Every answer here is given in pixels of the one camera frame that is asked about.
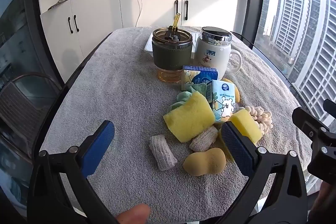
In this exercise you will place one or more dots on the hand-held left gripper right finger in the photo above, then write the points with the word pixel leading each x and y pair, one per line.
pixel 236 150

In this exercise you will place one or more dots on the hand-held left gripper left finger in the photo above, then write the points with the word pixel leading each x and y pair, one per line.
pixel 99 145

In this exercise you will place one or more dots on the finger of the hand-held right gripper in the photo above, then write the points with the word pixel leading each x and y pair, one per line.
pixel 331 106
pixel 311 124

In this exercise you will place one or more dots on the small yellow sponge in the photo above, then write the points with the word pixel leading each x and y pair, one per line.
pixel 246 124

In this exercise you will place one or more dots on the beige knit roll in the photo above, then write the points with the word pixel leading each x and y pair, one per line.
pixel 162 151
pixel 202 140

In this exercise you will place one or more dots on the tan peanut-shaped makeup sponge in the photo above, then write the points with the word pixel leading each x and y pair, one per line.
pixel 202 162

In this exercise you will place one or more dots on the cream knotted scrunchie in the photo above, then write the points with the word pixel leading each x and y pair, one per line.
pixel 260 116

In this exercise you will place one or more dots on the bear print tissue packet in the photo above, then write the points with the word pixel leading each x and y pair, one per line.
pixel 223 106

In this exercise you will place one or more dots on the large yellow sponge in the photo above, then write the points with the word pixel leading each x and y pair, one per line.
pixel 189 116

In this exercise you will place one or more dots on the green scrunchie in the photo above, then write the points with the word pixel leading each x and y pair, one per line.
pixel 181 98

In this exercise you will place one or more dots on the blue patterned tissue packet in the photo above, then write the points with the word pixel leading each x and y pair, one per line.
pixel 194 77

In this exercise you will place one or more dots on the white plastic tray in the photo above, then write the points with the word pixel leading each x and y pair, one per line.
pixel 196 37

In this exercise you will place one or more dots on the person's left hand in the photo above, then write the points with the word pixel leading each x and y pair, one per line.
pixel 134 214

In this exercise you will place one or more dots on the apartment buildings outside window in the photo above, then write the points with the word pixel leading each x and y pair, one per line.
pixel 302 29

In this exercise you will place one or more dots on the dark wicker chair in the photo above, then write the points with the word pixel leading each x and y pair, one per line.
pixel 26 103

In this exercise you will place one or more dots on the white mug with chrome lid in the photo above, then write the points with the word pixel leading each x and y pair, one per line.
pixel 210 56

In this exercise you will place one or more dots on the glass tumbler with green sleeve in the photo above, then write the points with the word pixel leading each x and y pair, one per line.
pixel 170 53

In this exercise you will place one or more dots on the white cabinet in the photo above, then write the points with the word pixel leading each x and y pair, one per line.
pixel 105 11

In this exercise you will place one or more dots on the black window frame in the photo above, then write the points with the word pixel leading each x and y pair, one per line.
pixel 253 3

